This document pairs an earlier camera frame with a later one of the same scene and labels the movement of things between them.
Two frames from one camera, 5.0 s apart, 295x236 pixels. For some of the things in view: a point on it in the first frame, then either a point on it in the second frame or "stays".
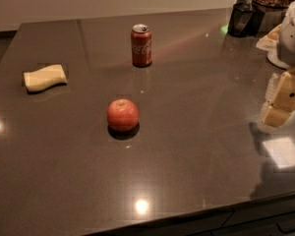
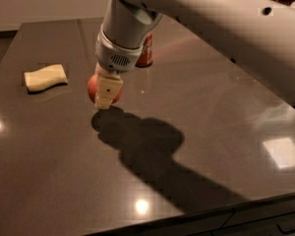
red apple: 122,115 to 91,88
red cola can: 142,45 stays
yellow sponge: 44,78 stays
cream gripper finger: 285,94 to 112,58
